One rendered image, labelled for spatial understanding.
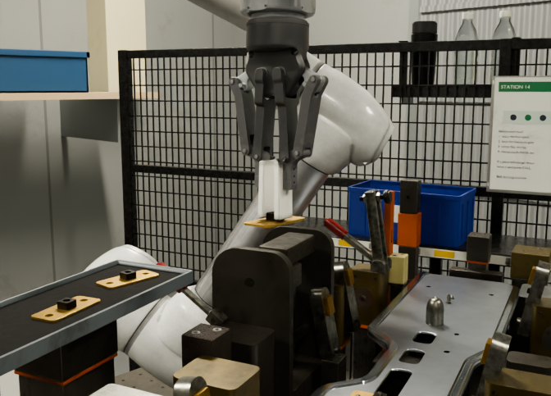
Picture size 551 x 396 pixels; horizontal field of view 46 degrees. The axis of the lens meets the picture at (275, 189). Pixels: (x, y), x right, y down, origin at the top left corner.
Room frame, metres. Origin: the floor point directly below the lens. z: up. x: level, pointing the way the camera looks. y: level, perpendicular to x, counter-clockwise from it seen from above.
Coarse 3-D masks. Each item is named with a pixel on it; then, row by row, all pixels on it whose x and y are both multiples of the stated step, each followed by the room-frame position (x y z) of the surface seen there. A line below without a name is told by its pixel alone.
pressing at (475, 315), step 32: (416, 288) 1.35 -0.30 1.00; (448, 288) 1.35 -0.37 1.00; (480, 288) 1.35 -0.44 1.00; (512, 288) 1.35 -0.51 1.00; (384, 320) 1.15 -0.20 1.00; (416, 320) 1.15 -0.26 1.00; (448, 320) 1.15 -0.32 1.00; (480, 320) 1.15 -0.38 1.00; (416, 352) 1.01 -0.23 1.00; (480, 352) 1.01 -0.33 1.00; (352, 384) 0.89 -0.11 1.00; (416, 384) 0.89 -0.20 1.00; (448, 384) 0.89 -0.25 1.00
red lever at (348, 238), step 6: (324, 222) 1.36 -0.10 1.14; (330, 222) 1.35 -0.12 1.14; (330, 228) 1.35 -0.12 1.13; (336, 228) 1.35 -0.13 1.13; (342, 228) 1.35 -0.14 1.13; (336, 234) 1.35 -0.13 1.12; (342, 234) 1.34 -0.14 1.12; (348, 234) 1.34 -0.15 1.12; (348, 240) 1.33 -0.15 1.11; (354, 240) 1.33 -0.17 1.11; (354, 246) 1.33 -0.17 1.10; (360, 246) 1.32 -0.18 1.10; (360, 252) 1.32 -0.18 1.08; (366, 252) 1.32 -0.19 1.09; (372, 258) 1.31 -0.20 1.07
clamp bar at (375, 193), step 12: (372, 192) 1.30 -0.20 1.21; (384, 192) 1.31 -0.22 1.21; (372, 204) 1.30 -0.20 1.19; (372, 216) 1.30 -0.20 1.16; (372, 228) 1.30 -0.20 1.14; (384, 228) 1.33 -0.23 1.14; (372, 240) 1.30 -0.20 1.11; (384, 240) 1.32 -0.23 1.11; (372, 252) 1.30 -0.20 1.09; (384, 252) 1.32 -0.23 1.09
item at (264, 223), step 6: (270, 216) 0.78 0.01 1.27; (294, 216) 0.81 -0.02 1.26; (300, 216) 0.81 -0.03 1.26; (246, 222) 0.76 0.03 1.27; (252, 222) 0.76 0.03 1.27; (258, 222) 0.76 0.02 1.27; (264, 222) 0.76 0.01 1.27; (270, 222) 0.76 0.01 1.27; (276, 222) 0.76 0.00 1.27; (282, 222) 0.76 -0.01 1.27; (288, 222) 0.77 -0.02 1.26
